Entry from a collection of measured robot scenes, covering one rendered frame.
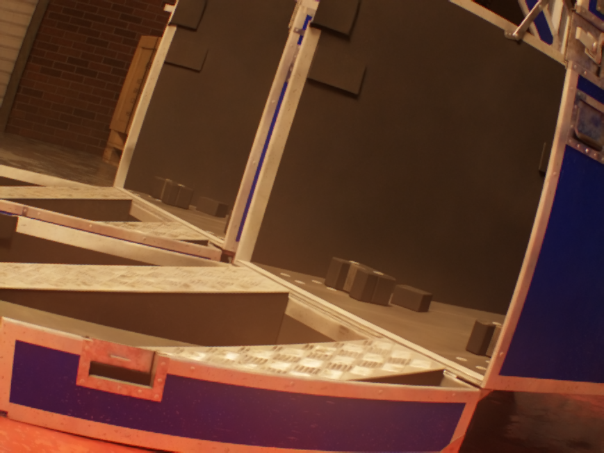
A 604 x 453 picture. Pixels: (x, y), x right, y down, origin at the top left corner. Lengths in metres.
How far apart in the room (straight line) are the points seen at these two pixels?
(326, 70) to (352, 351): 0.82
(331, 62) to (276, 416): 1.12
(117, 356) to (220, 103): 2.11
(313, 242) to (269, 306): 0.36
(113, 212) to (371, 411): 1.64
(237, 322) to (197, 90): 1.37
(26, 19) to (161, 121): 4.15
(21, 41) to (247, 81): 4.11
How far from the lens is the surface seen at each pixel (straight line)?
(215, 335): 2.01
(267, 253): 2.32
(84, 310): 1.89
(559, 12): 4.31
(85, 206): 2.94
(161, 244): 2.43
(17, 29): 7.24
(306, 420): 1.41
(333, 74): 2.32
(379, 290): 2.20
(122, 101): 7.18
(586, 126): 1.67
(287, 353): 1.64
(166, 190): 3.10
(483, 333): 1.86
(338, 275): 2.25
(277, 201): 2.30
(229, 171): 3.36
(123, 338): 1.85
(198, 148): 3.29
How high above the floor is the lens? 0.43
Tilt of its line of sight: 3 degrees down
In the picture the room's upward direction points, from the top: 17 degrees clockwise
